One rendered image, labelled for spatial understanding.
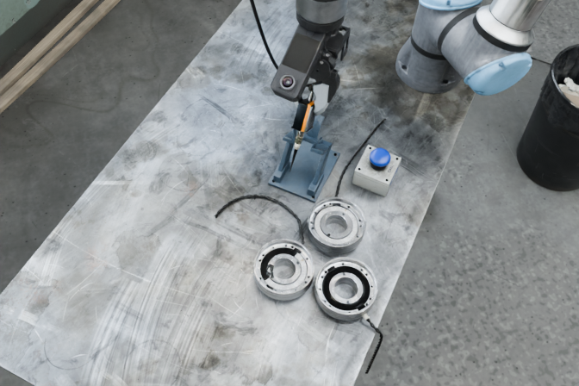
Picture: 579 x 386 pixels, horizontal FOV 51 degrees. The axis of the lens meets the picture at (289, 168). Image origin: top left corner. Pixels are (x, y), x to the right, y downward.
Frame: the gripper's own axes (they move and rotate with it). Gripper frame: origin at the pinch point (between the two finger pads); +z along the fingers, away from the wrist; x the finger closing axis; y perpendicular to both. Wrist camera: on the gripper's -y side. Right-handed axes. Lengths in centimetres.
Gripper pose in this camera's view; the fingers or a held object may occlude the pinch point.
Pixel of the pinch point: (307, 108)
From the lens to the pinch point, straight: 105.2
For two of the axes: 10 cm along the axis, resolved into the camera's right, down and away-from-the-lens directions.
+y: 4.2, -7.3, 5.4
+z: -0.3, 5.8, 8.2
